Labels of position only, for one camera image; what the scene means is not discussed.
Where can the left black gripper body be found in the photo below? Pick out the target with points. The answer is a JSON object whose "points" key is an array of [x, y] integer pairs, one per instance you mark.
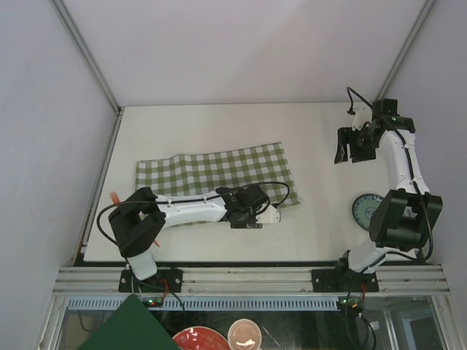
{"points": [[248, 220]]}

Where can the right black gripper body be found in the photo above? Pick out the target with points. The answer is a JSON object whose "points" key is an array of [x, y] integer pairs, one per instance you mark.
{"points": [[362, 146]]}

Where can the green white checkered cloth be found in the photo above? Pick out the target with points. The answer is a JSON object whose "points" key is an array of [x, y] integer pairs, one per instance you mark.
{"points": [[196, 174]]}

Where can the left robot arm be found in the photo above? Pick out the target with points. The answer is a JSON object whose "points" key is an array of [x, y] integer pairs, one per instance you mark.
{"points": [[134, 224]]}

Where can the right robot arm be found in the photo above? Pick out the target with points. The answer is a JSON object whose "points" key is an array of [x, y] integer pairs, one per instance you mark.
{"points": [[405, 218]]}

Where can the blue patterned plate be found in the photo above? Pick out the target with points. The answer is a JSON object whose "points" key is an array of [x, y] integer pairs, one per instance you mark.
{"points": [[363, 208]]}

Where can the orange plastic fork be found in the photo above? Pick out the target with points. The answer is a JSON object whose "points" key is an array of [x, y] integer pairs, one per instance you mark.
{"points": [[114, 197]]}

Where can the pink bowl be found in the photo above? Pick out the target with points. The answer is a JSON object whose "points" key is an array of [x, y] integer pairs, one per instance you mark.
{"points": [[244, 334]]}

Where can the red plate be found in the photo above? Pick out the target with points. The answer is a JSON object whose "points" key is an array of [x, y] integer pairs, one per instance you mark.
{"points": [[200, 338]]}

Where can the green board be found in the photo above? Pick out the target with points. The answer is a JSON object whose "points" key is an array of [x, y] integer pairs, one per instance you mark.
{"points": [[130, 327]]}

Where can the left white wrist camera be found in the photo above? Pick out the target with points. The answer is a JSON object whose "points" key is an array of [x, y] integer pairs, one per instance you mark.
{"points": [[269, 216]]}

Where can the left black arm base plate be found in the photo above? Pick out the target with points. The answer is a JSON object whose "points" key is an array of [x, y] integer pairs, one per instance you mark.
{"points": [[163, 280]]}

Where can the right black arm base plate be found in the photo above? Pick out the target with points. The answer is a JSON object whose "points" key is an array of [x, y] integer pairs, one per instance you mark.
{"points": [[332, 280]]}

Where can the perforated grey cable tray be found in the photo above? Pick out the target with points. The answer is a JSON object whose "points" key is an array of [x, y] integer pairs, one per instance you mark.
{"points": [[213, 303]]}

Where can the aluminium frame rail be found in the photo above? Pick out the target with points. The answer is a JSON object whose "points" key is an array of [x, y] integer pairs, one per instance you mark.
{"points": [[393, 280]]}

